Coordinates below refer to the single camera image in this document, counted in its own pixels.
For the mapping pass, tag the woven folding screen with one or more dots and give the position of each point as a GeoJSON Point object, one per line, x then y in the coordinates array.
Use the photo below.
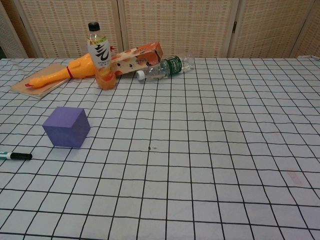
{"type": "Point", "coordinates": [175, 25]}

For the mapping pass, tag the white black checkered tablecloth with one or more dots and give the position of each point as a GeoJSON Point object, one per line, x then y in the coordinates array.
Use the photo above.
{"type": "Point", "coordinates": [200, 150]}

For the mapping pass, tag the orange carton box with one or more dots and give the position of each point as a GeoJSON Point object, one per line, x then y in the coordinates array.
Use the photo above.
{"type": "Point", "coordinates": [135, 60]}

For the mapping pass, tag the clear water bottle green label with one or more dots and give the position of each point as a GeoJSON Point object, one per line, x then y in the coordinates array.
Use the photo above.
{"type": "Point", "coordinates": [172, 65]}

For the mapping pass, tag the brown notebook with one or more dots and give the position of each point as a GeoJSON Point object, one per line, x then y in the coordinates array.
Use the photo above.
{"type": "Point", "coordinates": [47, 72]}

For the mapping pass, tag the orange juice bottle black cap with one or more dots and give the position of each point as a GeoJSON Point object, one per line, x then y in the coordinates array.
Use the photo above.
{"type": "Point", "coordinates": [102, 60]}

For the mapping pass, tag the purple foam cube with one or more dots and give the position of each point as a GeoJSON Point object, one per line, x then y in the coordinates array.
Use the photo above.
{"type": "Point", "coordinates": [67, 127]}

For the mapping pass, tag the yellow rubber chicken toy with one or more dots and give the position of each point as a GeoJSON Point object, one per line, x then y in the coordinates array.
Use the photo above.
{"type": "Point", "coordinates": [80, 67]}

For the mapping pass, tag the green marker with black cap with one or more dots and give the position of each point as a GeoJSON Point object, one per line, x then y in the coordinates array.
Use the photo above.
{"type": "Point", "coordinates": [20, 156]}

